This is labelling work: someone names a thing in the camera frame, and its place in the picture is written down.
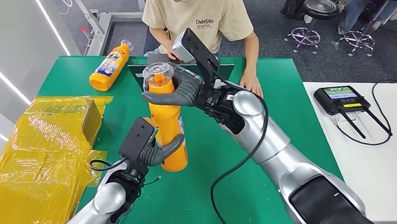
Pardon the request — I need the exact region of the black controller cable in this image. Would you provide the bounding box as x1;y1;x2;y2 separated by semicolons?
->
335;77;397;147

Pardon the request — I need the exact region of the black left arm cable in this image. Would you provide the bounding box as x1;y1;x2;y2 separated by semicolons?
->
88;155;129;173

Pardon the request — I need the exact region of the grey metal frame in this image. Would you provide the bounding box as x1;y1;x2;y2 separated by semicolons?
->
45;0;151;60

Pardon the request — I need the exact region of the person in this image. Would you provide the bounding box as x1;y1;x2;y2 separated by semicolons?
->
140;0;256;60
337;0;397;38

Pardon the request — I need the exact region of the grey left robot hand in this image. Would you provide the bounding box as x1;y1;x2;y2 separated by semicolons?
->
138;132;186;169

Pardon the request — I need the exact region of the yellow wrapped cardboard box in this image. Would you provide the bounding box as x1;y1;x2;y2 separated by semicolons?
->
0;90;113;224

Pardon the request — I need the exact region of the black remote controller with screen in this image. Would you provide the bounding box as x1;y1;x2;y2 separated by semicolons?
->
311;84;395;140

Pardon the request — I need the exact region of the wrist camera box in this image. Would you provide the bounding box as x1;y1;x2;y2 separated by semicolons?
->
118;116;159;162
170;27;222;89

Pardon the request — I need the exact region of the person's right hand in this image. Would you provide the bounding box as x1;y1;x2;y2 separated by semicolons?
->
165;46;183;61

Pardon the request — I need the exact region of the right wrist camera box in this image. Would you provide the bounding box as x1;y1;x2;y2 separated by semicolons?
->
170;27;222;89

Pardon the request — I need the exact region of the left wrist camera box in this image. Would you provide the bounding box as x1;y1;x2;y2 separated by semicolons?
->
118;116;159;162

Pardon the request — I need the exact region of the orange bottle with clear cap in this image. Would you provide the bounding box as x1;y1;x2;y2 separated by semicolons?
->
136;61;194;174
88;38;134;94

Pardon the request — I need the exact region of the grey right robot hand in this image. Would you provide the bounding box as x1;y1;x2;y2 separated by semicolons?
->
140;63;207;108

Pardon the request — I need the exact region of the dark green laptop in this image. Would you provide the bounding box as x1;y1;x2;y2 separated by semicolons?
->
126;50;236;97

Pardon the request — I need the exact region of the chrome stool base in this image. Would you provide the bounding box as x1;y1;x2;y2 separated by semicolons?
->
331;16;377;58

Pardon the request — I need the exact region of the green table mat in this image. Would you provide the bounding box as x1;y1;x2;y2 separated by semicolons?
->
29;45;350;224

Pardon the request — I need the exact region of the black stool with chrome base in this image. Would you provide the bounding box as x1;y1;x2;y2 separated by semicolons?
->
283;0;340;56

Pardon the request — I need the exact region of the person's left hand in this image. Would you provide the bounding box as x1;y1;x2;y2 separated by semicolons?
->
238;71;265;99

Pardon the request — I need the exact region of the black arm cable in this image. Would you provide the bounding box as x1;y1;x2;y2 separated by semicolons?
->
208;69;272;224
88;155;129;173

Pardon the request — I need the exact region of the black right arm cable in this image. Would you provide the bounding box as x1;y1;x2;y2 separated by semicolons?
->
208;69;272;224

